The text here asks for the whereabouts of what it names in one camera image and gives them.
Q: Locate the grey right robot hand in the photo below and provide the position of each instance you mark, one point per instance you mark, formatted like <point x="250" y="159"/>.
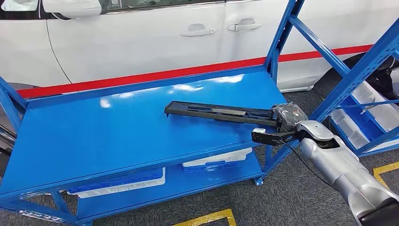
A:
<point x="288" y="117"/>

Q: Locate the long black plastic part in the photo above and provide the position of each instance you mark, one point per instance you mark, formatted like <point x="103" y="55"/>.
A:
<point x="218" y="113"/>

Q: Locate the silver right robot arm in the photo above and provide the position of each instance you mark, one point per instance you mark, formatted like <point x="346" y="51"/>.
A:
<point x="339" y="165"/>

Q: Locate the blue wheeled shelf rack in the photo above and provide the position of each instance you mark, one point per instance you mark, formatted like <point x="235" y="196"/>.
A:
<point x="383" y="137"/>

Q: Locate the large blue metal shelf rack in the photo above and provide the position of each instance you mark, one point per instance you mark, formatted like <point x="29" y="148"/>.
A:
<point x="109" y="131"/>

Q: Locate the blue plastic tray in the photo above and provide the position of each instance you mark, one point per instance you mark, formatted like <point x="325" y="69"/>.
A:
<point x="205" y="168"/>
<point x="124" y="180"/>

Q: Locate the white car with red stripe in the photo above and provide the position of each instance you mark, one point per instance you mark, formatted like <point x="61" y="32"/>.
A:
<point x="124" y="46"/>

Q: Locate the white car side mirror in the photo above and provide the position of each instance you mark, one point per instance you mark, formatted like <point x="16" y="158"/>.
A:
<point x="71" y="7"/>

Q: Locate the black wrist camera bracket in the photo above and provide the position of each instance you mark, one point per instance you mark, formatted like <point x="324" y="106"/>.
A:
<point x="271" y="138"/>

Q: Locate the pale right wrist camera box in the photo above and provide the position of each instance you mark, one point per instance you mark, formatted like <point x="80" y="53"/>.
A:
<point x="259" y="130"/>

